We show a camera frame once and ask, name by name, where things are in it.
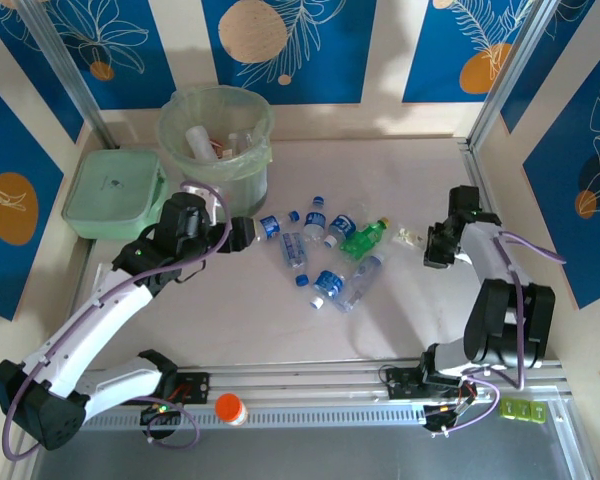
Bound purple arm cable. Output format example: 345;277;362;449
429;230;567;436
2;179;231;460

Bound tall clear plastic bottle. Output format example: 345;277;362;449
227;129;256;151

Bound crushed bottle blue striped label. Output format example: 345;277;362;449
278;232;311;290

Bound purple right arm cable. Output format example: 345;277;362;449
429;230;567;436

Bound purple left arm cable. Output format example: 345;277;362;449
2;179;231;460

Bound clear bottle pale label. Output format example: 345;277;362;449
335;251;387;313

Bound aluminium frame post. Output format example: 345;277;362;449
17;0;121;150
465;0;566;151

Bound small bag white pieces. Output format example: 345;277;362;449
393;227;427;248

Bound aluminium frame rail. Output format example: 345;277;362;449
54;239;96;351
459;138;544;359
549;394;600;480

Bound clear plastic bag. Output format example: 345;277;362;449
94;262;126;296

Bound long aluminium mounting rail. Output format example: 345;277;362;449
79;360;567;407

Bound green plastic bottle yellow cap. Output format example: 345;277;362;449
339;216;392;260

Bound pale green lunch box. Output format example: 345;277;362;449
61;148;170;240

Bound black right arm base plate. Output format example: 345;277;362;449
383;367;424;401

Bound black wiring connector block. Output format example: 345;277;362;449
139;403;181;427
422;402;476;436

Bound green plastic bin liner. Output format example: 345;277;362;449
157;85;276;181

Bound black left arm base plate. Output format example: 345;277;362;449
177;372;212;405

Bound grey slotted cable duct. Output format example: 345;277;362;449
82;403;427;432

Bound white jar orange lid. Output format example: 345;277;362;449
214;393;250;427

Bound translucent grey waste bin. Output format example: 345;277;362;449
157;85;276;224

